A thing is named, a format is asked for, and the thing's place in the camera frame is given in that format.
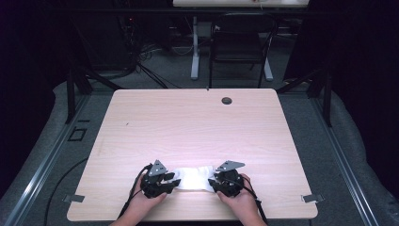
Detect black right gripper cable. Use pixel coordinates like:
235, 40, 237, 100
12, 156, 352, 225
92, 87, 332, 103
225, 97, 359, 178
240, 179, 269, 225

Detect white desk leg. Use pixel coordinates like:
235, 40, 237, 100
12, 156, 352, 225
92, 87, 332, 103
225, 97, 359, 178
263, 56, 275, 83
190, 15, 201, 81

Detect person's right hand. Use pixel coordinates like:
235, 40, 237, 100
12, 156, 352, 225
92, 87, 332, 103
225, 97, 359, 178
216, 172, 258, 221

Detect black floor cable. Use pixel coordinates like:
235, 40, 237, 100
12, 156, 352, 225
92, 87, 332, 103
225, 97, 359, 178
42, 157, 89, 226

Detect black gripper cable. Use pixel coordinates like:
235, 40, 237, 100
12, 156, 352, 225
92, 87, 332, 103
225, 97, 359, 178
240, 179, 269, 225
118, 163, 154, 219

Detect person's left hand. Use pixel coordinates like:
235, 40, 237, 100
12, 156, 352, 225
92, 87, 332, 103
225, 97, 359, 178
126, 174, 168, 221

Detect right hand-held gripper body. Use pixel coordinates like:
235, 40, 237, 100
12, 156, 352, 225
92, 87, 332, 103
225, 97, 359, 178
212, 159, 247, 199

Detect aluminium floor rail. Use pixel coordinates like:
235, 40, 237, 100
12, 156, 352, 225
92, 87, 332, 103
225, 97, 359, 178
2, 93, 91, 226
310, 96, 381, 226

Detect grey table bracket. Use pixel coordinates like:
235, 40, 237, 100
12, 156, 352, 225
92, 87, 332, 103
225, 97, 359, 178
301, 193, 326, 203
61, 194, 86, 203

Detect black folding chair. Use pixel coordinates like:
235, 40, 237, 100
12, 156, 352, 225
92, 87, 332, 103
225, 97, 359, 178
208, 11, 279, 89

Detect bundle of floor cables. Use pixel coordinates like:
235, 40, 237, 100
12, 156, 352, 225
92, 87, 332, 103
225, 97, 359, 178
134, 41, 183, 89

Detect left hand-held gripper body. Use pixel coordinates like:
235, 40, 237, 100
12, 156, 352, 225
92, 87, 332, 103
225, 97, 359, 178
139, 159, 177, 200

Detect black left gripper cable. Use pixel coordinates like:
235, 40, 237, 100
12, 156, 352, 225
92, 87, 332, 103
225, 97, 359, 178
118, 163, 154, 219

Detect black horizontal frame bar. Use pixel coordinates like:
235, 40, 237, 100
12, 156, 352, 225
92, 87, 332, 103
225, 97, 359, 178
59, 7, 314, 15

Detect black metal frame stand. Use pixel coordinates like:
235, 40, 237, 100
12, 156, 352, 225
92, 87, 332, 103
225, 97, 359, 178
63, 60, 124, 125
276, 66, 334, 128

